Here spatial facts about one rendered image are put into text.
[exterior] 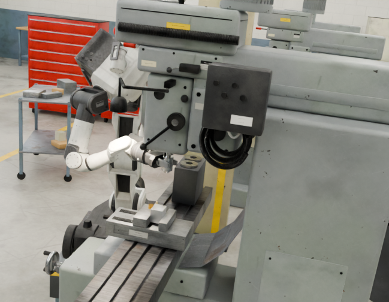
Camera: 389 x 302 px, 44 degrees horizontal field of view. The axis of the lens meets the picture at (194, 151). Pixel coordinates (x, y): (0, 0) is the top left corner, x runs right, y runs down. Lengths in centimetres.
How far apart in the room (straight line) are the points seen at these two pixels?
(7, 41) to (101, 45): 1085
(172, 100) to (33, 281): 200
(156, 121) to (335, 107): 68
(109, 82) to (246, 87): 91
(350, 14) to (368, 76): 913
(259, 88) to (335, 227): 60
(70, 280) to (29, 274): 132
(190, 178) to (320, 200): 82
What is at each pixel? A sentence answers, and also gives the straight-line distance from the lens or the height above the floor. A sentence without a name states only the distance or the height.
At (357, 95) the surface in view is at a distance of 178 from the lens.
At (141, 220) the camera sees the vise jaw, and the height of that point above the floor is 103.
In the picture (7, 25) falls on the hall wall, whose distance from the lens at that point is 1311.
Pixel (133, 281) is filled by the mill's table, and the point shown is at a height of 92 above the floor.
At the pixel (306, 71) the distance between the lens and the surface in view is 176.
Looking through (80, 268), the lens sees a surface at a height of 72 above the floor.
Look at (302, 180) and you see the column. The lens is 172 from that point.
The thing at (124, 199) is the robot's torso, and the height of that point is 74.
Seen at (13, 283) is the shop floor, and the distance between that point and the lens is 350.
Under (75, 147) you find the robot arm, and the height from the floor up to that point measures 121.
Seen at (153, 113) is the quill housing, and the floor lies 147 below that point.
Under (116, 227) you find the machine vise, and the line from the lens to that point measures 206.
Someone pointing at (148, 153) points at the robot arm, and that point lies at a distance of 205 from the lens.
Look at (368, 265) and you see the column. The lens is 187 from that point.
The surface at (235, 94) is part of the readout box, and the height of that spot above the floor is 164.
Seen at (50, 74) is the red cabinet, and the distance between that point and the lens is 744.
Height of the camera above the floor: 192
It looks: 18 degrees down
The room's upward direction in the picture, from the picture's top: 6 degrees clockwise
